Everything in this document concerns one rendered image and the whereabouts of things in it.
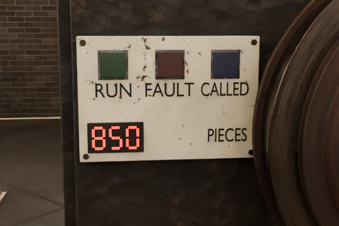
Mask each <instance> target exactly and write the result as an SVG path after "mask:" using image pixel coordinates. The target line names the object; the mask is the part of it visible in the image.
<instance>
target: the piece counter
mask: <svg viewBox="0 0 339 226"><path fill-rule="evenodd" d="M136 128H137V127H136V126H129V129H136ZM94 129H102V127H94ZM111 129H120V127H111ZM111 129H109V137H111ZM129 129H126V137H128V136H129ZM102 133H103V137H105V129H102ZM137 136H139V129H137ZM92 137H95V135H94V130H92ZM103 137H95V140H103ZM111 139H120V137H111ZM95 140H92V148H95V150H103V147H105V140H103V147H95ZM122 146H123V143H122V139H120V147H122ZM137 146H139V139H137ZM137 146H135V147H129V139H126V147H129V149H137ZM120 147H112V150H113V149H120Z"/></svg>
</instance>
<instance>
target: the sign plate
mask: <svg viewBox="0 0 339 226"><path fill-rule="evenodd" d="M259 43H260V37H259V36H77V37H76V46H77V80H78V115H79V149H80V162H103V161H140V160H177V159H214V158H251V157H253V148H252V122H253V112H254V106H255V100H256V96H257V92H258V79H259ZM214 51H238V52H239V60H238V76H237V77H213V52H214ZM100 52H125V53H126V78H100ZM157 52H183V77H170V78H158V77H157ZM129 126H136V127H137V128H136V129H129ZM94 127H102V129H105V137H103V133H102V129H94ZM111 127H120V129H111ZM109 129H111V137H120V139H122V143H123V146H122V147H120V139H111V137H109ZM126 129H129V136H128V137H126ZM137 129H139V136H137ZM92 130H94V135H95V137H103V140H105V147H103V140H95V137H92ZM126 139H129V147H135V146H137V139H139V146H137V149H129V147H126ZM92 140H95V147H103V150H95V148H92ZM112 147H120V149H113V150H112Z"/></svg>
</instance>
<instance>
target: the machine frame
mask: <svg viewBox="0 0 339 226"><path fill-rule="evenodd" d="M311 1H312V0H56V3H57V18H58V46H59V75H60V104H61V133H62V161H63V190H64V219H65V226H280V225H279V223H278V222H277V220H276V219H275V217H274V216H273V214H272V212H271V210H270V209H269V207H268V205H267V203H266V200H265V198H264V196H263V193H262V190H261V188H260V185H259V181H258V178H257V173H256V169H255V164H254V158H253V157H251V158H214V159H177V160H140V161H103V162H80V149H79V115H78V80H77V46H76V37H77V36H259V37H260V43H259V79H258V87H259V84H260V81H261V78H262V75H263V72H264V70H265V67H266V65H267V63H268V60H269V58H270V56H271V54H272V52H273V50H274V48H275V47H276V45H277V43H278V41H279V40H280V38H281V37H282V35H283V34H284V32H285V31H286V29H287V28H288V26H289V25H290V24H291V23H292V21H293V20H294V19H295V18H296V16H297V15H298V14H299V13H300V11H301V10H302V9H303V8H304V7H305V6H306V5H307V4H309V3H310V2H311Z"/></svg>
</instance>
